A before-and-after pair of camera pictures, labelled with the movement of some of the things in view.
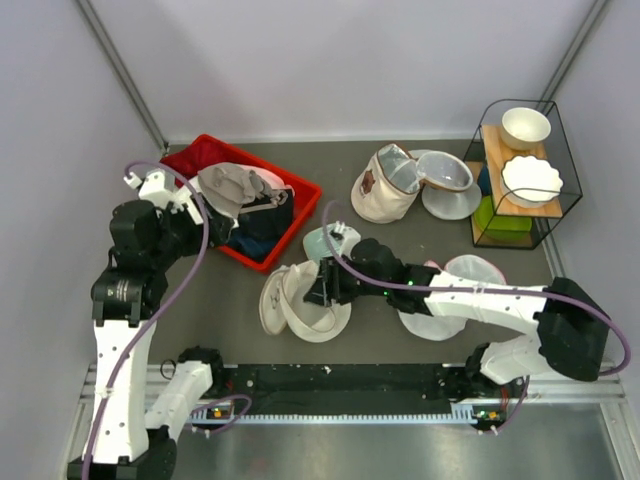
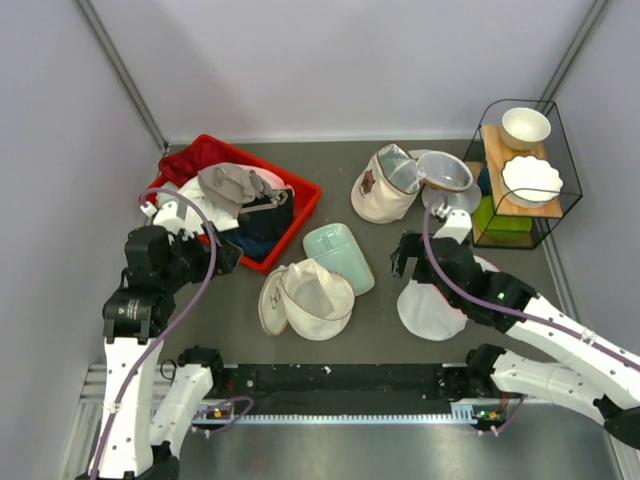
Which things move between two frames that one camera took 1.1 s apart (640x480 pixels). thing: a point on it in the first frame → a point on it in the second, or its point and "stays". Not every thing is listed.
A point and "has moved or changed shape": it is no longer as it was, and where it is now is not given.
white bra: (228, 186) has moved or changed shape
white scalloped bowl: (529, 181) stays
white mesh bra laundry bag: (282, 303) stays
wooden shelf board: (497, 152) stays
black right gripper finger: (320, 293) → (408, 247)
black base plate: (346, 388) stays
